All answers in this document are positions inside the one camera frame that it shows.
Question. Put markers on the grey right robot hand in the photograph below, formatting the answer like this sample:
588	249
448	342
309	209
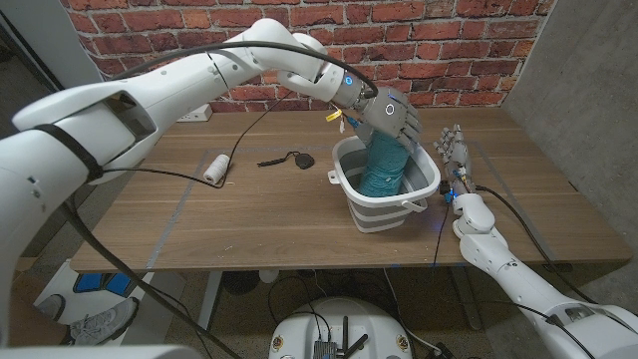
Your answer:
457	154

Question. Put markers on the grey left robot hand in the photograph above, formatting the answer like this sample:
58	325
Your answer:
389	112

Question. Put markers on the teal yarn skein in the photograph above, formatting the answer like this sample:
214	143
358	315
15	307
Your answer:
384	169

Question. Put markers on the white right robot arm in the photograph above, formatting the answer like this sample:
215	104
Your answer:
518	279

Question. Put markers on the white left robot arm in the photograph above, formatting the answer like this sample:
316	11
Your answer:
174	85

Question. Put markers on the white grey collapsible bucket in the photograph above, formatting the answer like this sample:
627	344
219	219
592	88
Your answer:
384	214

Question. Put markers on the red brick print backdrop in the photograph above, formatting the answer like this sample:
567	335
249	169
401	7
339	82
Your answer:
448	40

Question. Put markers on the grey partition panel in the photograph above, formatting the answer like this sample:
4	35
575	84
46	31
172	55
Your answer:
588	100

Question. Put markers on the white power outlet strip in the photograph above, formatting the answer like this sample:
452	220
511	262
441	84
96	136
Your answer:
199	114

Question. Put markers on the white robot torso base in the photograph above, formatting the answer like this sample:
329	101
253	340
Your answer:
299	329

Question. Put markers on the black antenna module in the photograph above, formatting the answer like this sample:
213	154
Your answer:
324	349

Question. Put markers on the white table leg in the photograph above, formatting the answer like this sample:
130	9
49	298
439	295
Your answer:
209	299

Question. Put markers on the grey sneaker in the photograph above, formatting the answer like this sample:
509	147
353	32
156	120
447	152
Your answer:
104	321
50	306

